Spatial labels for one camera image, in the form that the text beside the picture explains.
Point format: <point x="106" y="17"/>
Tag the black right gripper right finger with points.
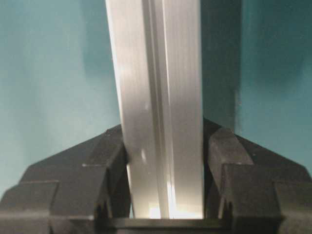
<point x="256" y="189"/>

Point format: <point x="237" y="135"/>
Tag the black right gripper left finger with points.
<point x="72" y="192"/>

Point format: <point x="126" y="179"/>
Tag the silver aluminium extrusion rail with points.
<point x="156" y="49"/>

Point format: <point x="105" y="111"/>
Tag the teal table mat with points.
<point x="274" y="106"/>

